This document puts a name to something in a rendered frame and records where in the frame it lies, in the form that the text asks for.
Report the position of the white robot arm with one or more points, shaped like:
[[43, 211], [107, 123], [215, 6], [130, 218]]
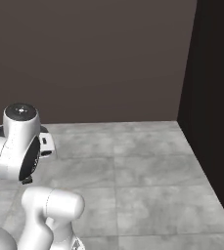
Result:
[[17, 153]]

